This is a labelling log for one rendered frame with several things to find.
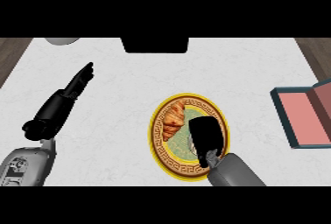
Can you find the yellow patterned round plate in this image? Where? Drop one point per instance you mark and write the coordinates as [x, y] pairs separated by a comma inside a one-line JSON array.
[[172, 151]]

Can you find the brown croissant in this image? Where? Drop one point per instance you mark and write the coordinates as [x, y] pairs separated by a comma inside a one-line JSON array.
[[174, 121]]

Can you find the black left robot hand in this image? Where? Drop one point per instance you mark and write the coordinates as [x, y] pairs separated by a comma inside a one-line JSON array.
[[57, 109]]

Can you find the teal box with pink inside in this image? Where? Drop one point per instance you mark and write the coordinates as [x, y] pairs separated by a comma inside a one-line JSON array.
[[304, 116]]

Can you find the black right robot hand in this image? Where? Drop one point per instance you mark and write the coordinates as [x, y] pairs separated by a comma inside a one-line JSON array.
[[206, 134]]

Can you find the black appliance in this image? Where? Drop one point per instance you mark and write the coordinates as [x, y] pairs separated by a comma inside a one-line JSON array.
[[156, 45]]

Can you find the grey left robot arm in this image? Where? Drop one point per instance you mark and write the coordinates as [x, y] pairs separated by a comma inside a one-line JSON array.
[[26, 169]]

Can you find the pale grey round object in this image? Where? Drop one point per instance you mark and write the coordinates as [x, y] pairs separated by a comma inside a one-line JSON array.
[[61, 40]]

